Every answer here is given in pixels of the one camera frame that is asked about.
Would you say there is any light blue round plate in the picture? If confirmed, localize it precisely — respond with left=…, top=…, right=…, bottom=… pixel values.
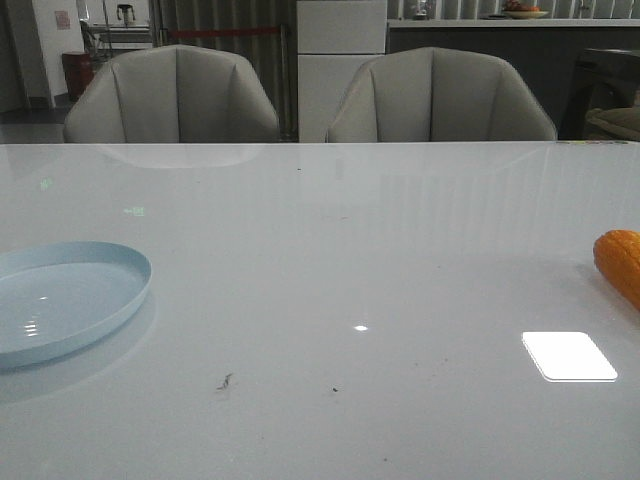
left=1, top=241, right=152, bottom=370

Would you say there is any orange toy corn cob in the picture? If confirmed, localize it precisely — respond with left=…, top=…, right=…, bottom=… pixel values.
left=593, top=230, right=640, bottom=310

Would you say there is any right grey upholstered chair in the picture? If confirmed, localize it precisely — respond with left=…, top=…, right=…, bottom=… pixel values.
left=326, top=47, right=557, bottom=143

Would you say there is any grey upholstered chair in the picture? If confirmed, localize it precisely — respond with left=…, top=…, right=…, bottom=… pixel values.
left=326, top=47, right=557, bottom=143
left=63, top=45, right=280, bottom=144

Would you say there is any white cabinet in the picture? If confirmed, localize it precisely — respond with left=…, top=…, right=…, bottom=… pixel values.
left=296, top=1, right=387, bottom=143

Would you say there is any left grey upholstered chair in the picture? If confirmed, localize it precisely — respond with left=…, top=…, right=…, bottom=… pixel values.
left=63, top=45, right=280, bottom=144

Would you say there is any red barrier belt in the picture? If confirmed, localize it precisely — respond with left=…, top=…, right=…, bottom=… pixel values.
left=168, top=26, right=280, bottom=39

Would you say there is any grey counter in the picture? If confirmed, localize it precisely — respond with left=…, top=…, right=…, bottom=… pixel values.
left=387, top=19, right=639, bottom=134

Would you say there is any red trash bin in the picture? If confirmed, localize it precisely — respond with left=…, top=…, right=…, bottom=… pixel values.
left=61, top=51, right=94, bottom=101

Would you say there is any fruit bowl on counter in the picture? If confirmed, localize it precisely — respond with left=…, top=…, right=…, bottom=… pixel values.
left=502, top=0, right=549, bottom=20

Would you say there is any beige cushion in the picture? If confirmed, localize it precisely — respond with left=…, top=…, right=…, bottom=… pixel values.
left=586, top=107, right=639, bottom=141

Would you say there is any dark side table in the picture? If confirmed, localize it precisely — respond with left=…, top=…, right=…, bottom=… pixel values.
left=559, top=48, right=639, bottom=140

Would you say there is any barrier post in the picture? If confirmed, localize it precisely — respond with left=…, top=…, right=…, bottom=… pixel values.
left=278, top=23, right=294, bottom=141

